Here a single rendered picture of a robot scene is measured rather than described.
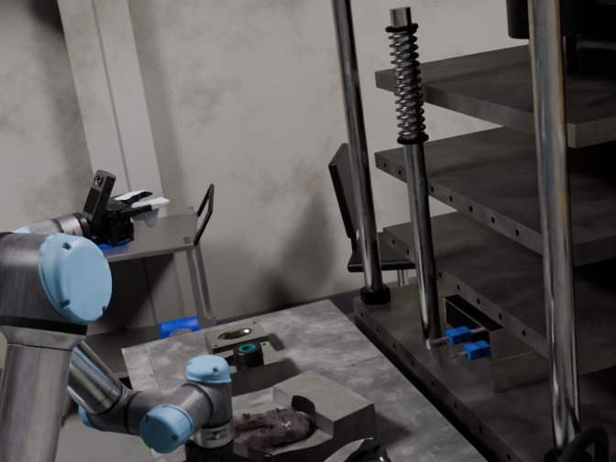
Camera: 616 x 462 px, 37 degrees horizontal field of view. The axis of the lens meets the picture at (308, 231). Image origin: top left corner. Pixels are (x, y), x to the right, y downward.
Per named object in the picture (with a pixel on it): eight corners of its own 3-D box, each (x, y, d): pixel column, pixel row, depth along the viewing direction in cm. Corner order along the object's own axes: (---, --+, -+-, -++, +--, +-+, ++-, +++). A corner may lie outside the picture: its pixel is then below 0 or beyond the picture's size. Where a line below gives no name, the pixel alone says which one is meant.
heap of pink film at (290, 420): (228, 483, 201) (223, 451, 199) (191, 452, 216) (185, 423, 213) (324, 436, 215) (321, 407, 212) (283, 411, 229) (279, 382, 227)
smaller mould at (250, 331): (215, 367, 272) (212, 348, 270) (206, 350, 284) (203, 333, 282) (270, 353, 276) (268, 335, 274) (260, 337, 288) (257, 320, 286)
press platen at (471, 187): (567, 269, 191) (566, 247, 190) (375, 167, 293) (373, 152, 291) (855, 197, 209) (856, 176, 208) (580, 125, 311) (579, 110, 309)
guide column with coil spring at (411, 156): (438, 451, 278) (394, 10, 239) (430, 442, 283) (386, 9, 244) (455, 445, 279) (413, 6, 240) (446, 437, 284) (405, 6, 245)
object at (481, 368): (494, 393, 238) (489, 331, 233) (448, 354, 263) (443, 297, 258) (660, 346, 251) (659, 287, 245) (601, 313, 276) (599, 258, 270)
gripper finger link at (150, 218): (170, 220, 208) (130, 228, 204) (168, 195, 206) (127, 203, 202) (175, 225, 205) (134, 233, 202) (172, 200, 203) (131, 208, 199)
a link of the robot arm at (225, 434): (227, 402, 168) (237, 425, 160) (229, 424, 169) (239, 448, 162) (186, 411, 166) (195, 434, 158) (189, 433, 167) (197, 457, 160)
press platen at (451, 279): (573, 378, 199) (572, 357, 197) (383, 242, 300) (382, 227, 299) (850, 300, 217) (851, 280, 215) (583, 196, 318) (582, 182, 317)
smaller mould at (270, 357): (214, 401, 251) (211, 378, 249) (204, 379, 265) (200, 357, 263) (285, 383, 256) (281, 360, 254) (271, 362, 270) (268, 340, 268)
